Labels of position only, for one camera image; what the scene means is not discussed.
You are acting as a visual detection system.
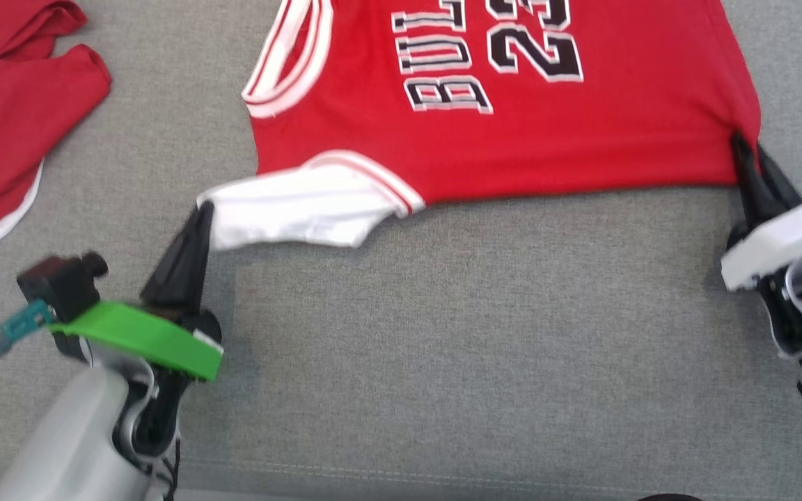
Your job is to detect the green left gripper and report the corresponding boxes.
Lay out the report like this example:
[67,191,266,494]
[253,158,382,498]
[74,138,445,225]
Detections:
[49,200,225,382]

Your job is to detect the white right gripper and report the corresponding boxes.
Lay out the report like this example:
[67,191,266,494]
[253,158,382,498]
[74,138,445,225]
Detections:
[721,132,802,292]

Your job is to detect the red shorts with white stripe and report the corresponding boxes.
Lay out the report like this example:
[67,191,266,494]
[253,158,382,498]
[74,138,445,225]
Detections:
[0,0,112,265]

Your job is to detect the red Bulls 23 jersey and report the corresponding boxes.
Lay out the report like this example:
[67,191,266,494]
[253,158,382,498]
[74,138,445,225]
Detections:
[197,0,764,250]

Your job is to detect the grey fabric sofa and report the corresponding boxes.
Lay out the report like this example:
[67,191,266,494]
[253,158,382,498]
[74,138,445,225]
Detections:
[0,0,802,501]

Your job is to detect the teal left camera plug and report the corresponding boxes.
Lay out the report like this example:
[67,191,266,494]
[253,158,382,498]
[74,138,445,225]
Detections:
[0,299,55,357]

